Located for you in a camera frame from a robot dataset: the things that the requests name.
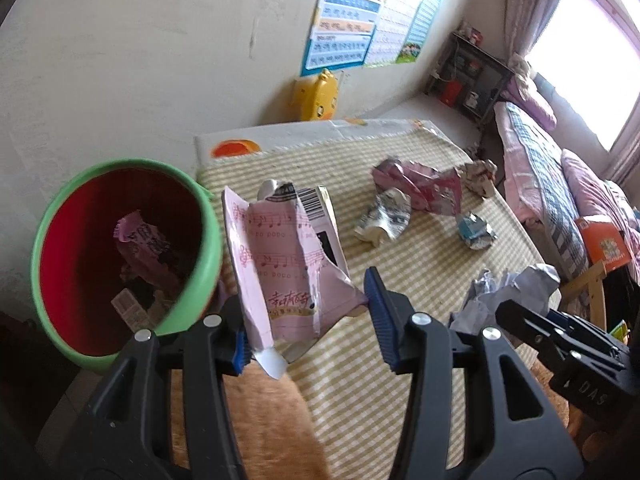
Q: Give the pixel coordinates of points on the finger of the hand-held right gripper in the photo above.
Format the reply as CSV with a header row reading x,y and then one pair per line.
x,y
585,332
530,327

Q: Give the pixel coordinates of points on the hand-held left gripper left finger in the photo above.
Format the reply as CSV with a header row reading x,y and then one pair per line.
x,y
240,355

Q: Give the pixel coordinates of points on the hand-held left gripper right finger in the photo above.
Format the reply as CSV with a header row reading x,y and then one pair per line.
x,y
380,310

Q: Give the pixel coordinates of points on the grey paper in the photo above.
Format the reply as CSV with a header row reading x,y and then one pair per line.
x,y
505,290

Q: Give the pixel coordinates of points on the white pouch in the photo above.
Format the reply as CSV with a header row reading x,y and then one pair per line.
x,y
385,217

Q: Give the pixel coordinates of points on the pink music note packet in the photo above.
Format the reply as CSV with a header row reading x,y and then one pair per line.
x,y
280,270

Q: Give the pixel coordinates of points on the blue white wrapper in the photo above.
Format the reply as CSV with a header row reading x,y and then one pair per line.
x,y
475,232

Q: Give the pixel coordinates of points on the small white printed carton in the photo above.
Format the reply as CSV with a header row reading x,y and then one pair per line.
x,y
127,310

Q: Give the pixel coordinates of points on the pink red wrapper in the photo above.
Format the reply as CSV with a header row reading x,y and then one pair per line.
x,y
430,187

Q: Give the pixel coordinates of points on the purple pink wrapper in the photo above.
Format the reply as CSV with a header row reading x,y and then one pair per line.
x,y
145,247

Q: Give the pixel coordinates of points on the brown wrapper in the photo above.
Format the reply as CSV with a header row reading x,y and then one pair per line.
x,y
477,175

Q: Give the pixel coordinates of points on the green red plastic bucket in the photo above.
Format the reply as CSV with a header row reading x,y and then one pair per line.
x,y
75,260

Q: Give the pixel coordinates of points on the colourful printed box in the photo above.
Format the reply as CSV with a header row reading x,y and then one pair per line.
x,y
619,332

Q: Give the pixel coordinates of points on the striped cloth covered table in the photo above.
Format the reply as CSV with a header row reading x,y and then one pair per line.
x,y
425,270

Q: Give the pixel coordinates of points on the tan plush cloth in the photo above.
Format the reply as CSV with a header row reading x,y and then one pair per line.
x,y
280,425

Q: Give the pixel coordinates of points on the orange printed box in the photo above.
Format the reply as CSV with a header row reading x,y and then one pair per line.
x,y
600,242

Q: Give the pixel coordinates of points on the large pink pillow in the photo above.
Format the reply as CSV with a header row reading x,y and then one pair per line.
x,y
595,190

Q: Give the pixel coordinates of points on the pink quilted blanket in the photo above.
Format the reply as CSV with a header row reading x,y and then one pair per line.
x,y
520,180

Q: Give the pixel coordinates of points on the blue plaid quilt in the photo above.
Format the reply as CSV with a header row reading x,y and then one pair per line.
x,y
545,175

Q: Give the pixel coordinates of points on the pink curtain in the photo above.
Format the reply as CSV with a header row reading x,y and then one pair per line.
x,y
625,170
530,0

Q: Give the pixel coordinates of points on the pair of dark shoes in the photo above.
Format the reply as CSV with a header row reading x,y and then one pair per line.
x,y
475,149

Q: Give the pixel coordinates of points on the white box with orange print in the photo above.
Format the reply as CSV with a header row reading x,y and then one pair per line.
x,y
280,135

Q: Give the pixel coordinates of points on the yellow duck toy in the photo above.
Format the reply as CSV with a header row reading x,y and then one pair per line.
x,y
315,97

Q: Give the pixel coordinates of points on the small pink pillow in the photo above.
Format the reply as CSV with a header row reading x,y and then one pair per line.
x,y
532,102

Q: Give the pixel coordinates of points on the red container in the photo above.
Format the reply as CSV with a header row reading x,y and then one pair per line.
x,y
451,94

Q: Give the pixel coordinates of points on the white small container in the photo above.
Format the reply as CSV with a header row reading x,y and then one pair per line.
x,y
472,100

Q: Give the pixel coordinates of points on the beige folded cloth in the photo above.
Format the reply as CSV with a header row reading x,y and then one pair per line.
x,y
522,70

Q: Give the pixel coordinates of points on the black shelf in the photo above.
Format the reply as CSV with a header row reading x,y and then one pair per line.
x,y
492,62

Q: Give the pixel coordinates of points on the bright window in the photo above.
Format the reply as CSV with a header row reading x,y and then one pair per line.
x,y
590,60

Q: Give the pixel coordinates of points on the red white small box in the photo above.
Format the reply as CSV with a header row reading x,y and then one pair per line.
x,y
474,35

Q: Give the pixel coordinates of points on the wooden chair frame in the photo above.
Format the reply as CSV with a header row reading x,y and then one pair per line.
x,y
595,285

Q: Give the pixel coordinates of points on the blue striped wall poster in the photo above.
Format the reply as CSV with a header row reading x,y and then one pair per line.
x,y
340,25

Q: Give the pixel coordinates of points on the white chart wall poster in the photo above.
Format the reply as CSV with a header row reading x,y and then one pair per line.
x,y
395,20

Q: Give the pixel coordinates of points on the green chart wall poster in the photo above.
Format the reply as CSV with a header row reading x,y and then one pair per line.
x,y
425,15

